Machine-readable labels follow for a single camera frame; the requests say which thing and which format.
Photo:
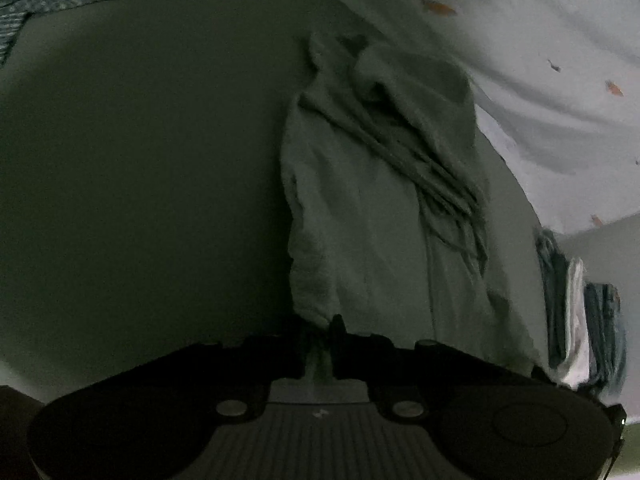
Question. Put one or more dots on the folded white garment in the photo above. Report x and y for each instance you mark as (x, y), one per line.
(577, 320)

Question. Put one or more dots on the grey zip hoodie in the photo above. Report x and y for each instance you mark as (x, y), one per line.
(360, 235)

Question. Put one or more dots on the folded blue garment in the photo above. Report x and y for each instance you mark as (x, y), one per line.
(605, 330)

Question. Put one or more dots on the carrot printed white sheet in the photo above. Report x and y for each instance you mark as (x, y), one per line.
(525, 85)

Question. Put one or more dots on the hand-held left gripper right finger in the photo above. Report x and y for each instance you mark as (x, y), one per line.
(339, 342)

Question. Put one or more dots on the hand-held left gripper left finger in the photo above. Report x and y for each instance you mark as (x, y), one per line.
(300, 347)

